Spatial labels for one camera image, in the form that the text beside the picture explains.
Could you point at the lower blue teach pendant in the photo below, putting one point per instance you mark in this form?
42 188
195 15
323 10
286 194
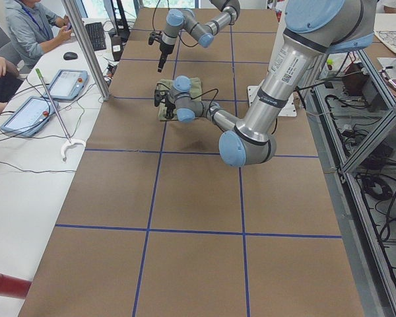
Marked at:
29 118

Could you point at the aluminium frame post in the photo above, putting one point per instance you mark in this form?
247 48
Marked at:
75 19

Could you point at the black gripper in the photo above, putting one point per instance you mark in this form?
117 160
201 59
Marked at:
165 52
170 106

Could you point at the person in grey shirt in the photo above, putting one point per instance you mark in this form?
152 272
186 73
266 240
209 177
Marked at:
35 30

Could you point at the metal reaching stick white hook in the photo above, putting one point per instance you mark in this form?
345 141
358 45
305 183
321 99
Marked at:
70 142

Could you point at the light green long-sleeve shirt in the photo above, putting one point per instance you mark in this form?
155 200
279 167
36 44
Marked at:
160 93

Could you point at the red cylinder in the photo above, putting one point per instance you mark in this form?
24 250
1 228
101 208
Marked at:
14 287

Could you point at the blue teach pendant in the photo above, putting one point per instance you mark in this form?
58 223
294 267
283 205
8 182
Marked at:
29 118
67 84

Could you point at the black keyboard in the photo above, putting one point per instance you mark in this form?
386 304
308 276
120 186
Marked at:
96 35

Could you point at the upper blue teach pendant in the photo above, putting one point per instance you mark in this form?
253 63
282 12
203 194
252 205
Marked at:
67 84

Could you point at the black computer mouse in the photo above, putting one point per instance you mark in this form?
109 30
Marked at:
70 56

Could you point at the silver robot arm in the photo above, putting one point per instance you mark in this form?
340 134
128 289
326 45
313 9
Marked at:
312 28
184 19

